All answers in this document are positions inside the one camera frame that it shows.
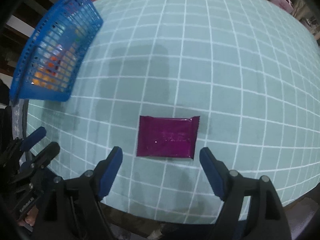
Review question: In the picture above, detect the grey chair with cover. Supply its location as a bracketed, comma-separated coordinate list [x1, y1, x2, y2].
[11, 99, 29, 139]

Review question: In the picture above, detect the blue plastic basket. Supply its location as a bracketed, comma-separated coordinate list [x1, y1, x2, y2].
[9, 0, 103, 105]

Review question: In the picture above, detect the purple foil snack packet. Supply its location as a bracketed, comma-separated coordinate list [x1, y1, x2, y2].
[136, 116, 200, 159]

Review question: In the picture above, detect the light blue grid tablecloth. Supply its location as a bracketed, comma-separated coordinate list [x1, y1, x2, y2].
[27, 0, 319, 224]

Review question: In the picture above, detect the pink tote bag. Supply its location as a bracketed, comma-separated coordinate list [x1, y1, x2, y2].
[271, 0, 293, 14]

